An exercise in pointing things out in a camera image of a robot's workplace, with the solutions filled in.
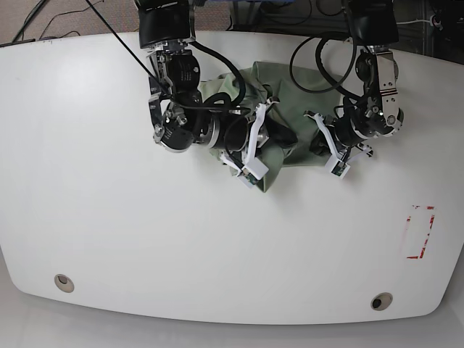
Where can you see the green t-shirt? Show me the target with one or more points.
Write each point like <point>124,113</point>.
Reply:
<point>286,119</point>

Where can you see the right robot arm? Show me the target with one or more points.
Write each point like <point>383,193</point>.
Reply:
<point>200,98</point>

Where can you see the right table grommet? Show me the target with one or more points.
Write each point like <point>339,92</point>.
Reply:
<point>381,301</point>

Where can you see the table grommet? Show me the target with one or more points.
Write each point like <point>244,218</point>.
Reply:
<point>63,283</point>
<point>381,301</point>

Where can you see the left table grommet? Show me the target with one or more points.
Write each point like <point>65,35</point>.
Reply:
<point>63,283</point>

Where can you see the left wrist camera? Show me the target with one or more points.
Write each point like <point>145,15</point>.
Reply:
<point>337,167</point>

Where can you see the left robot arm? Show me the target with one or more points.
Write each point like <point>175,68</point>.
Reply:
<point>376,113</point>

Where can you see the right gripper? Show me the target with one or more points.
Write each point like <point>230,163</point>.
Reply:
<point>280,134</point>

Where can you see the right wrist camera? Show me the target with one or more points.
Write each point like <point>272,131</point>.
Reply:
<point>253,172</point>

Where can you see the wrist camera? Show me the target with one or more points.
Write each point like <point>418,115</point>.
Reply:
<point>253,172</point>
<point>337,167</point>

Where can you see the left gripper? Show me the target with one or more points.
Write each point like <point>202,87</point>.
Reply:
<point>343,136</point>

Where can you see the red tape marking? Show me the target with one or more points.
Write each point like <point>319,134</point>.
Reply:
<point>417,232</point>

